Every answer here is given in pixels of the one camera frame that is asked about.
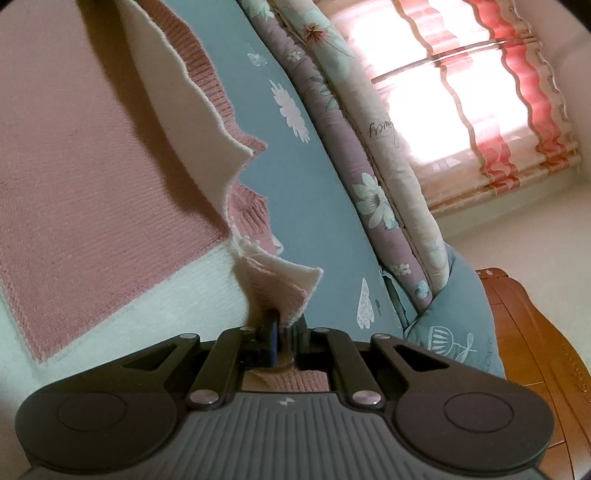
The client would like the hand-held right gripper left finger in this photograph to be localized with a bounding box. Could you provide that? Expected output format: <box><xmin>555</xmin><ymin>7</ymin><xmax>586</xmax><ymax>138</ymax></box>
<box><xmin>121</xmin><ymin>309</ymin><xmax>280</xmax><ymax>411</ymax></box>

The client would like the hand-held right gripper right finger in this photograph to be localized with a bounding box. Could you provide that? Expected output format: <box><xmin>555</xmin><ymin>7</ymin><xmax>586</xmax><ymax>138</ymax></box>
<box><xmin>294</xmin><ymin>314</ymin><xmax>453</xmax><ymax>411</ymax></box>

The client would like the pink and white knit sweater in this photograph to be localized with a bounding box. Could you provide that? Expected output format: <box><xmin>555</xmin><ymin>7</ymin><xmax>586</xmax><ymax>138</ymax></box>
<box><xmin>0</xmin><ymin>0</ymin><xmax>331</xmax><ymax>398</ymax></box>

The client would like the flat teal pillow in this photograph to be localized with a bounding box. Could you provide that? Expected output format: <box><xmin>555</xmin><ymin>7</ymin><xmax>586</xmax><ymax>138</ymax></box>
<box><xmin>379</xmin><ymin>265</ymin><xmax>419</xmax><ymax>330</ymax></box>

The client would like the teal printed pillow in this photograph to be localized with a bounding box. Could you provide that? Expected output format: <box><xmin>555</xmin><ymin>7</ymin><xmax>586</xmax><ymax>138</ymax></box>
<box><xmin>402</xmin><ymin>242</ymin><xmax>506</xmax><ymax>380</ymax></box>

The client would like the folded pink purple floral quilt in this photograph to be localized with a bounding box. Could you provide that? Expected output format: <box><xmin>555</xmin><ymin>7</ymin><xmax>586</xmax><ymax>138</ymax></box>
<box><xmin>235</xmin><ymin>0</ymin><xmax>451</xmax><ymax>315</ymax></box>

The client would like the wooden bed headboard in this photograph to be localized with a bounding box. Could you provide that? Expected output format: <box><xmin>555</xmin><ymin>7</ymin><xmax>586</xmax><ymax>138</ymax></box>
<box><xmin>473</xmin><ymin>267</ymin><xmax>591</xmax><ymax>480</ymax></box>

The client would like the pink striped curtain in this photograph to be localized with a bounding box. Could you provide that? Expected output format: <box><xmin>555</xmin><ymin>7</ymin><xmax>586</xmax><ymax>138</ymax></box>
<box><xmin>314</xmin><ymin>0</ymin><xmax>583</xmax><ymax>217</ymax></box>

